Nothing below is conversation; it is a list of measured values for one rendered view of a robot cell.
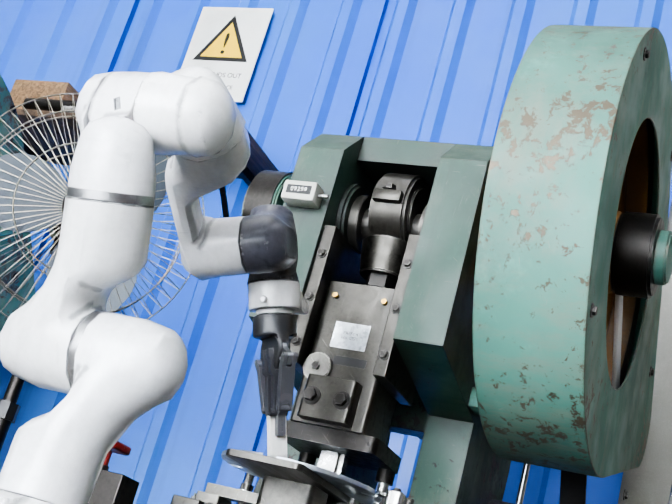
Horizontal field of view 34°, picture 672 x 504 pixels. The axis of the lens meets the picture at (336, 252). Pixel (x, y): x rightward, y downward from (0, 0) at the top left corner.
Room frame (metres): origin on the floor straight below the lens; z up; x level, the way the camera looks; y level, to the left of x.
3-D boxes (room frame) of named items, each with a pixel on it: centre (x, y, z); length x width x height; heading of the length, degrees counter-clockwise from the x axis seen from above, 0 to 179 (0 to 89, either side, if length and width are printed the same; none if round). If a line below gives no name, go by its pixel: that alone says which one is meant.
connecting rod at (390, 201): (2.05, -0.11, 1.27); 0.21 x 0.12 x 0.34; 155
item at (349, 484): (1.93, -0.05, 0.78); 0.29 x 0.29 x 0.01
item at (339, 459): (2.04, -0.10, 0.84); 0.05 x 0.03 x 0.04; 65
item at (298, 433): (2.05, -0.11, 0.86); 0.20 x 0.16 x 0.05; 65
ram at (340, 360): (2.01, -0.09, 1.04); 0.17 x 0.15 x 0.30; 155
